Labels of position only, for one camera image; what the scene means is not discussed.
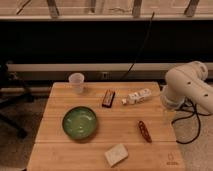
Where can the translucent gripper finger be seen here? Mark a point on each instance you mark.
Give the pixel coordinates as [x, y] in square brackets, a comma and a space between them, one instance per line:
[168, 116]

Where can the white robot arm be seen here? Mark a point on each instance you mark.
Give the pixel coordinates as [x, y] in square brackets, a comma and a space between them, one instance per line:
[187, 81]

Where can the green ceramic bowl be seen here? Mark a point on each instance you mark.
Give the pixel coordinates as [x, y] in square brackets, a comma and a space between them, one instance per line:
[80, 123]

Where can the white power strip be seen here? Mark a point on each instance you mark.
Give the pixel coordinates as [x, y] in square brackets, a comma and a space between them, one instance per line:
[139, 97]

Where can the dark chocolate bar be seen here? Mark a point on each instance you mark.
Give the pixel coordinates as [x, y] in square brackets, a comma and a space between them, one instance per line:
[108, 98]

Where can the beige sponge block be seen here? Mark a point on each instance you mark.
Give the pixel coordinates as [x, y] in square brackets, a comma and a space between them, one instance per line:
[116, 154]

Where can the translucent plastic cup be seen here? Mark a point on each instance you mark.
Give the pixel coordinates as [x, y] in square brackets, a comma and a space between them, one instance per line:
[77, 80]

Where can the black office chair base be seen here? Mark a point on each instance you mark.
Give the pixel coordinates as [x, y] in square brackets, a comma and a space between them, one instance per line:
[5, 78]

